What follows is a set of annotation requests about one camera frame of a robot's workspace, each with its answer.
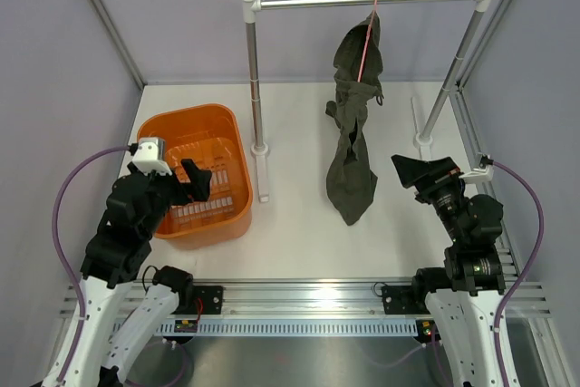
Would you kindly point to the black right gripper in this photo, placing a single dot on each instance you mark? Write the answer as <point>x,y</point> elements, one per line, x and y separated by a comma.
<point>411,169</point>

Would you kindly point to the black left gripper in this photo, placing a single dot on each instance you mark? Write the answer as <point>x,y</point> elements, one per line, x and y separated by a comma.
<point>198,188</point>

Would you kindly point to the dark green shorts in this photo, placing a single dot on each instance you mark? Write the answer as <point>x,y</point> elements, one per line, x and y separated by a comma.
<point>350,182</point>

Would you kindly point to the pink wire hanger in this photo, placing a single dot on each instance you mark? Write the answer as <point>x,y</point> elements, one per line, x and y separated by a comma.
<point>367,42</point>

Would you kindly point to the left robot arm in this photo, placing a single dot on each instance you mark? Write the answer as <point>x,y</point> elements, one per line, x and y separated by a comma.
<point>92,354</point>

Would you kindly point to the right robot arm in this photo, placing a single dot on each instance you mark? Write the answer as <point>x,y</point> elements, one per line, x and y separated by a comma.
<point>466,287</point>

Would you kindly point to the orange plastic basket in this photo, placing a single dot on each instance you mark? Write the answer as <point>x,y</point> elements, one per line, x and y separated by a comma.
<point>204,149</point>

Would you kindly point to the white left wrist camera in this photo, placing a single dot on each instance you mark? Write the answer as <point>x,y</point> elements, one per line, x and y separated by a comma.
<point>149,156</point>

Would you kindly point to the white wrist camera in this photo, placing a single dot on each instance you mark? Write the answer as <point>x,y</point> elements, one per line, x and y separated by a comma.
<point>149,156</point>
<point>483,172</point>

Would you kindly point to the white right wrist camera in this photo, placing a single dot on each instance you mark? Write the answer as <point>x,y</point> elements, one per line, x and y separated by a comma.
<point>483,172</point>

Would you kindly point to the aluminium rail base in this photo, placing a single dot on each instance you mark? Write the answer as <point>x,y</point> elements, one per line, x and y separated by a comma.
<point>130,313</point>

